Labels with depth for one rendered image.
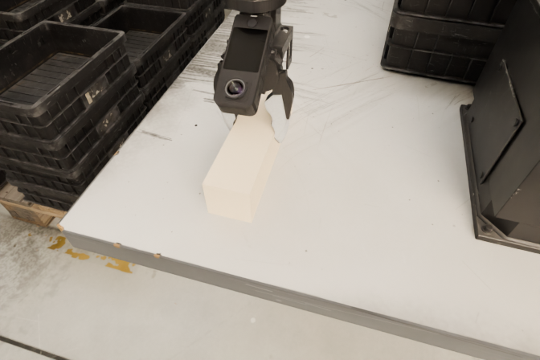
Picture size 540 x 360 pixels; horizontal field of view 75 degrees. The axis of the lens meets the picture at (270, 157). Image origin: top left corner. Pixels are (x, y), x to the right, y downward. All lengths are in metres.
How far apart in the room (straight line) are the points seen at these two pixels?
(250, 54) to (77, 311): 1.06
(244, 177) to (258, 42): 0.16
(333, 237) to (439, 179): 0.19
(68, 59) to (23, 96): 0.21
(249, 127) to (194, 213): 0.14
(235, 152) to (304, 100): 0.23
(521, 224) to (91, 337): 1.10
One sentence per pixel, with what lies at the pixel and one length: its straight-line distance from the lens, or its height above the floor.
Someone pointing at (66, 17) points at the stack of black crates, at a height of 0.50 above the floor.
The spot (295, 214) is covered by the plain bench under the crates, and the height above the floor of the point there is 0.70.
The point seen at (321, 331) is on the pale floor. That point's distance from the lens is 1.16.
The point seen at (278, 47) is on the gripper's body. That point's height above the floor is 0.88.
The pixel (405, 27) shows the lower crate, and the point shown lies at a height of 0.80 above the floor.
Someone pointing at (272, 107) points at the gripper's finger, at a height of 0.80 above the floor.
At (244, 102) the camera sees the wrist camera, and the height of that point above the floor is 0.87.
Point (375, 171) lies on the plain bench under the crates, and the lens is 0.55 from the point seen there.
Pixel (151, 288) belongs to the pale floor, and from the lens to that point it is 1.25.
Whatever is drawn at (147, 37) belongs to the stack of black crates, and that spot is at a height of 0.38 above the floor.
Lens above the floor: 1.09
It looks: 46 degrees down
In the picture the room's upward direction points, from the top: straight up
